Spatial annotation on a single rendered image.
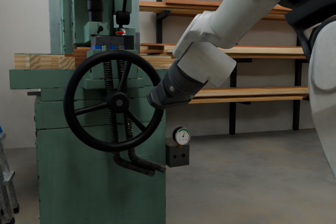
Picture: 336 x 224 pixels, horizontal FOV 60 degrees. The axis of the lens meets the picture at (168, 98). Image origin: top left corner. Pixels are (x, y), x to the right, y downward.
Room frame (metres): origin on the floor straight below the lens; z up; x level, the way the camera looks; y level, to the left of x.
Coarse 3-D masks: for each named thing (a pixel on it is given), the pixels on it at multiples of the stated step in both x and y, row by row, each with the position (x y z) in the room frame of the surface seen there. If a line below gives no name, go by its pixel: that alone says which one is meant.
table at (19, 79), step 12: (12, 72) 0.87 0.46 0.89; (24, 72) 0.88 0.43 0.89; (36, 72) 0.90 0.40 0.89; (48, 72) 0.91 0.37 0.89; (60, 72) 0.92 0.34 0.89; (144, 72) 1.03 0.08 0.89; (12, 84) 0.87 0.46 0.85; (24, 84) 0.88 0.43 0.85; (36, 84) 0.89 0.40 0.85; (48, 84) 0.91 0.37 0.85; (60, 84) 0.92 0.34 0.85; (84, 84) 0.90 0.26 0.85; (96, 84) 0.87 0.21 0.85; (132, 84) 0.91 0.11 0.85; (144, 84) 1.03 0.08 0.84
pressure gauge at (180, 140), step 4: (176, 128) 1.03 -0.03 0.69; (180, 128) 1.01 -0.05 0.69; (184, 128) 1.02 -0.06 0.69; (176, 132) 1.01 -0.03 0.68; (180, 132) 1.02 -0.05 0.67; (184, 132) 1.02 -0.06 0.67; (188, 132) 1.03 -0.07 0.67; (172, 136) 1.03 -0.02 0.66; (176, 136) 1.01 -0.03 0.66; (180, 136) 1.02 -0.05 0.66; (184, 136) 1.02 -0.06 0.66; (188, 136) 1.03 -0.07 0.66; (176, 140) 1.01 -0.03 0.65; (180, 140) 1.02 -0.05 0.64; (184, 140) 1.02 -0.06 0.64; (188, 140) 1.02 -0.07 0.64; (180, 144) 1.01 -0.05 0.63
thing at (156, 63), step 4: (52, 60) 1.06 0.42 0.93; (56, 60) 1.06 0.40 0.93; (148, 60) 1.20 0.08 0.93; (152, 60) 1.21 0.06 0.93; (156, 60) 1.21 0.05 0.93; (160, 60) 1.22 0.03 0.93; (164, 60) 1.23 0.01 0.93; (168, 60) 1.23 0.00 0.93; (172, 60) 1.24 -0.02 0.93; (52, 64) 1.06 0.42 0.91; (56, 64) 1.06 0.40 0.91; (152, 64) 1.21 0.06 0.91; (156, 64) 1.21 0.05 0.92; (160, 64) 1.22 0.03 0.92
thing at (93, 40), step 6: (96, 36) 0.88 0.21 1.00; (102, 36) 0.89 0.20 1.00; (108, 36) 0.90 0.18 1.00; (114, 36) 0.91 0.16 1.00; (120, 36) 0.91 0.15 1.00; (126, 36) 0.95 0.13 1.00; (132, 36) 0.96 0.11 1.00; (96, 42) 0.88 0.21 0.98; (102, 42) 0.89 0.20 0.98; (108, 42) 0.90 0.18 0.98; (114, 42) 0.91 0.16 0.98; (120, 42) 0.91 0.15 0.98; (126, 42) 0.95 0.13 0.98; (132, 42) 0.96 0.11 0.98; (90, 48) 0.97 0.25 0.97; (96, 48) 0.88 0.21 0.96; (114, 48) 0.90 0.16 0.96; (126, 48) 0.95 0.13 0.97; (132, 48) 0.96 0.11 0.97
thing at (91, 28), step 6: (90, 24) 1.07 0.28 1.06; (96, 24) 1.08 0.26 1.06; (102, 24) 1.09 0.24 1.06; (84, 30) 1.16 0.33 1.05; (90, 30) 1.07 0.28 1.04; (96, 30) 1.08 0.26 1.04; (102, 30) 1.09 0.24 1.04; (84, 36) 1.17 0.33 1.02; (90, 36) 1.07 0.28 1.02; (84, 42) 1.18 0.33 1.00; (90, 42) 1.15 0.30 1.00
